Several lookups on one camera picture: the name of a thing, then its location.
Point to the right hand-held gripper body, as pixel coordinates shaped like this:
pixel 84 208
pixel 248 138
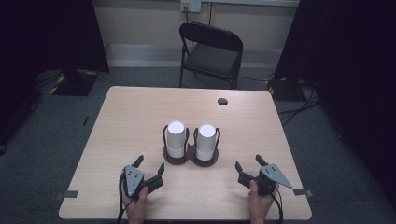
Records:
pixel 270 179

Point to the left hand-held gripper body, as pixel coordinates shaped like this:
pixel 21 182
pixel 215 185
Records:
pixel 134 180

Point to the person's left hand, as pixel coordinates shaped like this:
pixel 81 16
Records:
pixel 135 207

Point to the small black floor object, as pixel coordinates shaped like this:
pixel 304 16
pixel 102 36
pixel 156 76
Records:
pixel 85 120

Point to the black table grommet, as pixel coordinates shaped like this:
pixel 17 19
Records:
pixel 222 101

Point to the stack of white paper cups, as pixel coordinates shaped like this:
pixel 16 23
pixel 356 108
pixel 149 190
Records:
pixel 206 141
pixel 176 138

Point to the black curtain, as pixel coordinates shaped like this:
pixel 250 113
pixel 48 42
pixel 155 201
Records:
pixel 351 62
pixel 46 34

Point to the grey tape strip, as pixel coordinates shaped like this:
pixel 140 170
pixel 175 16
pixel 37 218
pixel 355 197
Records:
pixel 67 194
pixel 302 192

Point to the black folding chair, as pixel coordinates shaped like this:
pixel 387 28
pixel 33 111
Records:
pixel 211 57

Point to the person's right hand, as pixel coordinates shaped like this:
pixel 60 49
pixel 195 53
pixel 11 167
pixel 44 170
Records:
pixel 259 205

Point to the black stand base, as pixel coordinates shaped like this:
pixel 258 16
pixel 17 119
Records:
pixel 285 90
pixel 74 83

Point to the white wall socket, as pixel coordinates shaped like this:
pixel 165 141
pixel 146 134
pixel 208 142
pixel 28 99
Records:
pixel 190 5

